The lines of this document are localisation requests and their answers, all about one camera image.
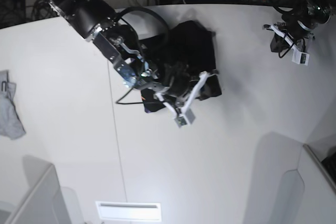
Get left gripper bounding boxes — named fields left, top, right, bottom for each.
left=263, top=16, right=315, bottom=53

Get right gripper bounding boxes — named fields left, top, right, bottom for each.
left=157, top=61, right=219, bottom=101

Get black T-shirt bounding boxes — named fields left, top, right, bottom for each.
left=140, top=20, right=222, bottom=102

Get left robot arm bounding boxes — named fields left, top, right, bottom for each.
left=267, top=0, right=332, bottom=58

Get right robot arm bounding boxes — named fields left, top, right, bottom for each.
left=48, top=0, right=222, bottom=110

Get white bin right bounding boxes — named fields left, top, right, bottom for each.
left=273, top=145, right=335, bottom=223

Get white bin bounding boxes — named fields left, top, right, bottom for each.
left=1, top=164, right=71, bottom=223
left=273, top=145, right=335, bottom=223

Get white tray front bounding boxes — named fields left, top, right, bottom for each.
left=96, top=201, right=162, bottom=222

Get grey folded cloth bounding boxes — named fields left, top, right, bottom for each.
left=1, top=70, right=26, bottom=140

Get white bin left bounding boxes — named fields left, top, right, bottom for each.
left=1, top=164, right=71, bottom=223

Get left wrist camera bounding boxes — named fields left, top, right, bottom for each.
left=292, top=50, right=310, bottom=66

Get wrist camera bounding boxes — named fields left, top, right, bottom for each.
left=174, top=109, right=195, bottom=127
left=292, top=50, right=310, bottom=66

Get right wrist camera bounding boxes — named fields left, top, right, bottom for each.
left=174, top=109, right=195, bottom=127

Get coiled black cable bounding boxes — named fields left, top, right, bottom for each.
left=30, top=0, right=57, bottom=22

